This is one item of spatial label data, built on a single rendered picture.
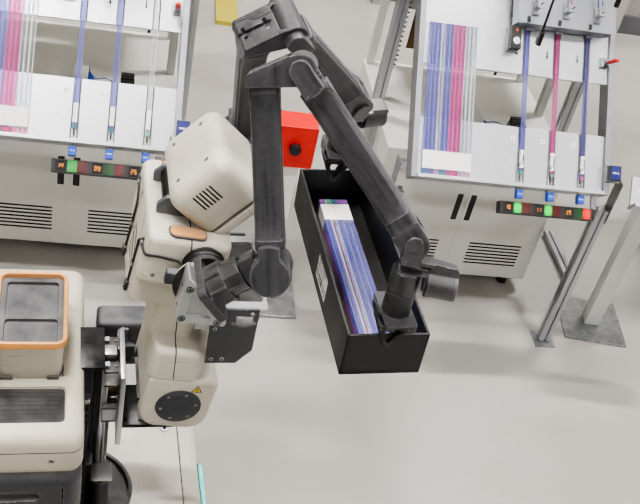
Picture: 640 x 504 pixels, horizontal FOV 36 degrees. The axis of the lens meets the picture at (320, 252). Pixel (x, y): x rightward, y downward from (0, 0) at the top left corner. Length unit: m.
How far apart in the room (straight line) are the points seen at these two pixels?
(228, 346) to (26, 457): 0.47
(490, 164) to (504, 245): 0.66
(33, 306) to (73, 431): 0.30
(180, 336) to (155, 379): 0.11
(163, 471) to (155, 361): 0.61
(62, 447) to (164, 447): 0.70
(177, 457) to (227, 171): 1.11
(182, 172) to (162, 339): 0.42
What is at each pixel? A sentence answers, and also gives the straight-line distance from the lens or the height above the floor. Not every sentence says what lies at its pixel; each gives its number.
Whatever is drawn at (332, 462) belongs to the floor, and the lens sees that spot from 3.19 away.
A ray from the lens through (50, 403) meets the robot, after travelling 2.16.
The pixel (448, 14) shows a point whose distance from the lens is 3.36.
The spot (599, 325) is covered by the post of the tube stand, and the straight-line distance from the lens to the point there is 4.07.
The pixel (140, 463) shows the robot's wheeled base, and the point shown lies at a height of 0.28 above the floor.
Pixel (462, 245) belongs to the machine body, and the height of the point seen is 0.21.
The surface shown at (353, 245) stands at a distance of 2.26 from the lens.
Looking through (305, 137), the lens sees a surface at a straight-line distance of 3.21.
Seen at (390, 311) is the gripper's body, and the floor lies 1.21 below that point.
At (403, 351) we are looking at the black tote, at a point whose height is 1.08.
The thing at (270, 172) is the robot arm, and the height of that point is 1.43.
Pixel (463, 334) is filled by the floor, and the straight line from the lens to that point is 3.77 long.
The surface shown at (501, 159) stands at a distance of 3.32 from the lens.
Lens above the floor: 2.42
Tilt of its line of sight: 38 degrees down
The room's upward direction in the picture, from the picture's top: 14 degrees clockwise
